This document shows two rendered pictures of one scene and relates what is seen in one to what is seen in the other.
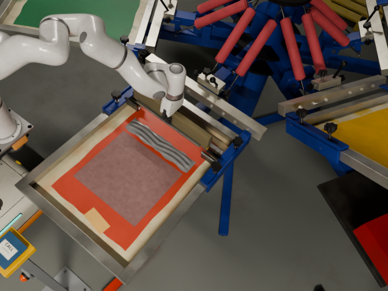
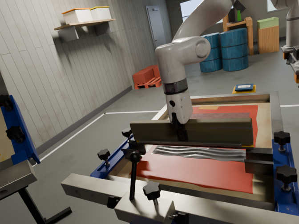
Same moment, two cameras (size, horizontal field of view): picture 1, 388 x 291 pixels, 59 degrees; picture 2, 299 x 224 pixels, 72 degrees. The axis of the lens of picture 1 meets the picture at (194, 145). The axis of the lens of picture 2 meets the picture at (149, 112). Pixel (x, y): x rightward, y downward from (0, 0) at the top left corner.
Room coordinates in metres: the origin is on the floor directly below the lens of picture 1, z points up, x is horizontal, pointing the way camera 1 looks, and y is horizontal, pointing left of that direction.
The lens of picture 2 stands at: (1.48, 0.07, 1.42)
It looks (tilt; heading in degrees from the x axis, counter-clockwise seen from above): 21 degrees down; 185
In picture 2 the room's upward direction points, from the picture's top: 14 degrees counter-clockwise
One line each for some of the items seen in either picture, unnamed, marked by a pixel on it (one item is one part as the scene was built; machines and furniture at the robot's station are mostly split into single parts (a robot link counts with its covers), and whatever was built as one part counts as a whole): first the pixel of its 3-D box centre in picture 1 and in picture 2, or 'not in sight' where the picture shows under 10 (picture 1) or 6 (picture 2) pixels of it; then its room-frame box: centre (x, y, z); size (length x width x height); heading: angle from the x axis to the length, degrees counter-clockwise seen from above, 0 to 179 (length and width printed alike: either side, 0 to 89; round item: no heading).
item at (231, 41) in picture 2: not in sight; (221, 51); (-4.19, 1.87, 0.48); 1.29 x 0.83 x 0.95; 62
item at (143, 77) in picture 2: not in sight; (153, 75); (-4.46, -0.04, 0.20); 1.12 x 0.80 x 0.41; 154
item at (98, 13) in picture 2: not in sight; (98, 15); (-3.26, -0.87, 1.95); 0.44 x 0.36 x 0.25; 154
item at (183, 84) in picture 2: (175, 89); (173, 85); (0.87, 0.11, 1.26); 0.09 x 0.07 x 0.03; 152
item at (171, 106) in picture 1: (172, 100); (178, 102); (0.87, 0.12, 1.20); 0.10 x 0.08 x 0.11; 152
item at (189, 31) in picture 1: (156, 30); not in sight; (1.59, 0.35, 0.90); 1.24 x 0.06 x 0.06; 92
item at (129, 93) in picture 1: (129, 95); (283, 176); (1.02, 0.35, 0.98); 0.30 x 0.05 x 0.07; 152
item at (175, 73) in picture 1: (164, 77); (183, 58); (0.86, 0.16, 1.32); 0.15 x 0.10 x 0.11; 113
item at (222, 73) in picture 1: (216, 82); not in sight; (1.18, -0.05, 1.02); 0.17 x 0.06 x 0.05; 152
